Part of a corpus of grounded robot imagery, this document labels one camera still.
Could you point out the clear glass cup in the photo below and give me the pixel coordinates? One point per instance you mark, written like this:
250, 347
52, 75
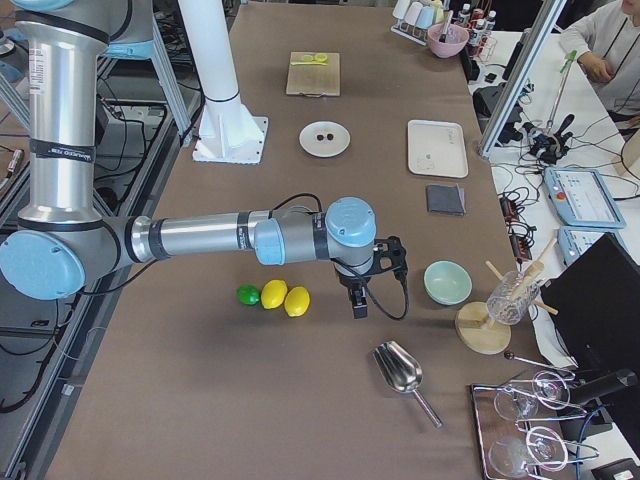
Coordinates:
511, 299

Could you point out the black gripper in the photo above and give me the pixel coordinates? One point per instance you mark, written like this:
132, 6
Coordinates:
348, 278

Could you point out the wine glass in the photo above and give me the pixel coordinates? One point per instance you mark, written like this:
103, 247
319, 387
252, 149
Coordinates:
539, 452
521, 398

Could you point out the grey folded cloth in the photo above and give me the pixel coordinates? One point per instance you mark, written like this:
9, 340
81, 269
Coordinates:
445, 199

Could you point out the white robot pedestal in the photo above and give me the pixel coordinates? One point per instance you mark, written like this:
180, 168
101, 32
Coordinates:
228, 132

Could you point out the wooden cutting board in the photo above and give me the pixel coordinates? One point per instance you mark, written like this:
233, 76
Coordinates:
314, 80

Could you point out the blue teach pendant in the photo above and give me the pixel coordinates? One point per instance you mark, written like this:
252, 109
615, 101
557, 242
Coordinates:
581, 198
573, 241

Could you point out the pink cup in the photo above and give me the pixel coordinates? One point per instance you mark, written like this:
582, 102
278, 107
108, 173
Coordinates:
413, 12

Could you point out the metal scoop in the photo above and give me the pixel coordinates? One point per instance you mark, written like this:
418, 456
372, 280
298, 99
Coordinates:
403, 373

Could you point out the green lime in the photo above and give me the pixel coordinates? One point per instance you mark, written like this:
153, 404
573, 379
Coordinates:
248, 294

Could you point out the white wire cup rack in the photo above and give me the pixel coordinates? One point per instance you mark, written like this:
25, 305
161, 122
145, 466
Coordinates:
409, 31

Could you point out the mint green bowl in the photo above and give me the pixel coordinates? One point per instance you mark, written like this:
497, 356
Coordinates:
447, 283

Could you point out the cream rabbit tray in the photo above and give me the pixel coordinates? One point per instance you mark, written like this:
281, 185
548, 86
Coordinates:
436, 148

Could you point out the white cup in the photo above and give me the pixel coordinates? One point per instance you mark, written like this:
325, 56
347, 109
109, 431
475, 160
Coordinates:
401, 8

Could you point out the white round plate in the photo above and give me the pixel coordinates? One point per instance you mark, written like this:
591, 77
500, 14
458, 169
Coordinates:
325, 148

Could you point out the yellow lemon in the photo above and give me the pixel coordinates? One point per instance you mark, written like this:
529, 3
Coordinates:
273, 294
297, 301

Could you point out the pink mixing bowl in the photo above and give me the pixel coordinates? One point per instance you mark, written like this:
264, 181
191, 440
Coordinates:
456, 39

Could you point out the metal glass rack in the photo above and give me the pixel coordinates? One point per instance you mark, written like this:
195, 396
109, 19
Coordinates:
490, 427

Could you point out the person in white shirt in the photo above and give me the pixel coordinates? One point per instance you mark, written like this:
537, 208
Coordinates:
606, 44

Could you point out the black laptop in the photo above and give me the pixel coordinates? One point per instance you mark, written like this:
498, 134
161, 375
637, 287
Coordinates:
597, 298

